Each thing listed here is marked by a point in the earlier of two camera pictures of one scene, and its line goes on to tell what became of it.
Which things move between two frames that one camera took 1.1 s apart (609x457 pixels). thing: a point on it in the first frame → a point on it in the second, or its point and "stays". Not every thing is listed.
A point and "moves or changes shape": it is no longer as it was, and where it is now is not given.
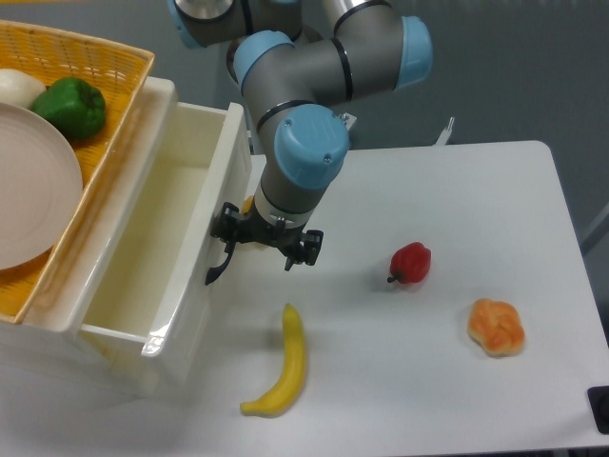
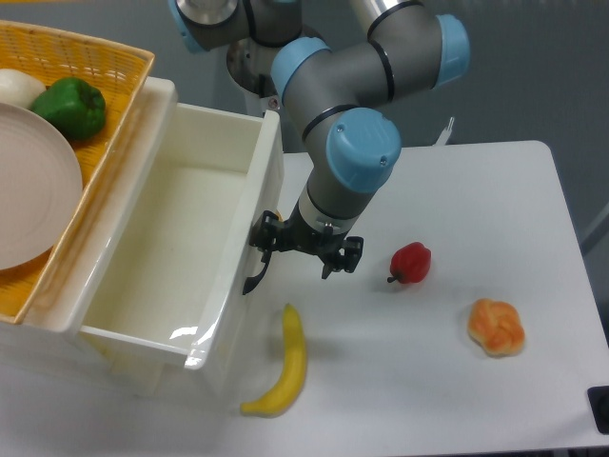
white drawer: [150, 316] moves or changes shape
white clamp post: [443, 136] stays
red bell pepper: [410, 263] stays
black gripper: [252, 226] → [267, 228]
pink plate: [41, 189] stays
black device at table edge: [599, 396] stays
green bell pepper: [76, 107] stays
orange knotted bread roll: [496, 327] stays
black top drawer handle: [213, 271] → [252, 281]
